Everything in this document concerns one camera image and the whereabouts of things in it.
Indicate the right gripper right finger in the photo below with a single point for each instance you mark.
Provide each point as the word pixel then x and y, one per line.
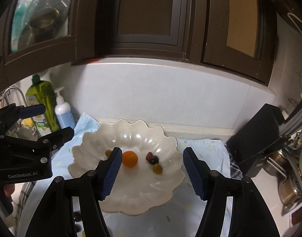
pixel 250 213

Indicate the person left hand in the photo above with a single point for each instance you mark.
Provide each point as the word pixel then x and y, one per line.
pixel 9 189

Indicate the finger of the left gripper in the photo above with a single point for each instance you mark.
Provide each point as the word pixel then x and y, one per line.
pixel 31 111
pixel 53 141

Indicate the dark brown wall cabinet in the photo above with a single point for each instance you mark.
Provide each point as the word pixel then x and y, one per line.
pixel 236 35

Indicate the stainless steel pots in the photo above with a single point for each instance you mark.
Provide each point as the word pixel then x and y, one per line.
pixel 284 164

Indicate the black white plaid cloth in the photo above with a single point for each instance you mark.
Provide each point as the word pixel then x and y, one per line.
pixel 27 188

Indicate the black knife block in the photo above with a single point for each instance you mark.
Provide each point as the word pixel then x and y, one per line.
pixel 257 139

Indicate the small chrome gooseneck faucet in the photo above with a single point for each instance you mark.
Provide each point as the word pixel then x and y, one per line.
pixel 13 94

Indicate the white scalloped ceramic bowl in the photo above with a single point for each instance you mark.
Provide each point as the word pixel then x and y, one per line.
pixel 137 189

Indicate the light blue patterned cloth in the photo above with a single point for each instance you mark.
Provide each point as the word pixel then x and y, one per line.
pixel 181 216

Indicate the yellow sponge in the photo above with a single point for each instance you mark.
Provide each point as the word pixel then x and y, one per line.
pixel 28 122

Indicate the small brown longan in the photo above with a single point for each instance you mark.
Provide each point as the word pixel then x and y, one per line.
pixel 157 169

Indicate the orange mandarin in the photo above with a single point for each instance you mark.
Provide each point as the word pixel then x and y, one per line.
pixel 130 158

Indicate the blue white pump bottle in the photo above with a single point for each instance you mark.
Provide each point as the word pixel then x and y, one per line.
pixel 63 111

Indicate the green dish soap bottle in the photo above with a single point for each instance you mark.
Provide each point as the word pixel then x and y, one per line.
pixel 42 92

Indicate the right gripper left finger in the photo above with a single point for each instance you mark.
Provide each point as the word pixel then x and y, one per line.
pixel 54 214

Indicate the dark plum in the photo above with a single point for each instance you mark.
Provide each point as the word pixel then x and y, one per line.
pixel 153 160
pixel 77 219

